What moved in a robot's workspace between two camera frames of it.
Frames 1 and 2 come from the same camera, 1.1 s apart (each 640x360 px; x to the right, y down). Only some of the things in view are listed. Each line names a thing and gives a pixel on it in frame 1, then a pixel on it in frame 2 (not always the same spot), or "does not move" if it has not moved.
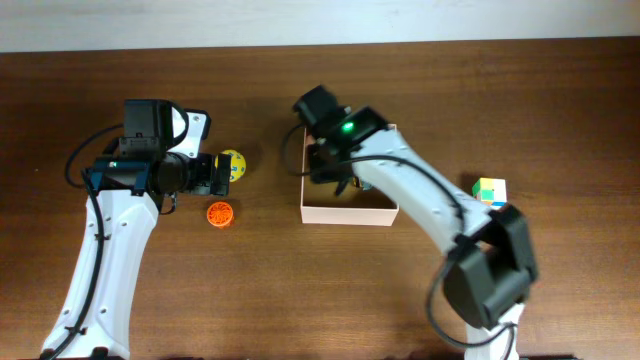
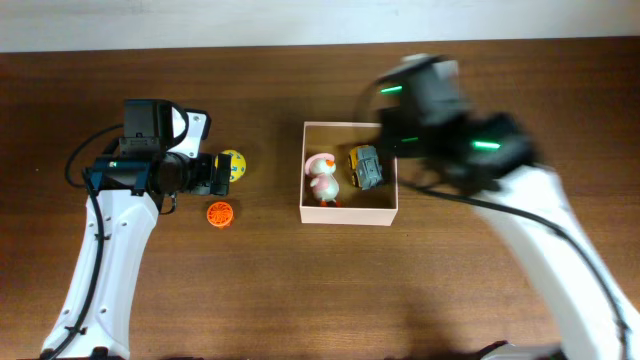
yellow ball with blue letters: x=237 y=164 does not move
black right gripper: x=316 y=171 to x=396 y=121
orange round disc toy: x=219 y=214 does not move
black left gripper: x=222 y=188 does not move
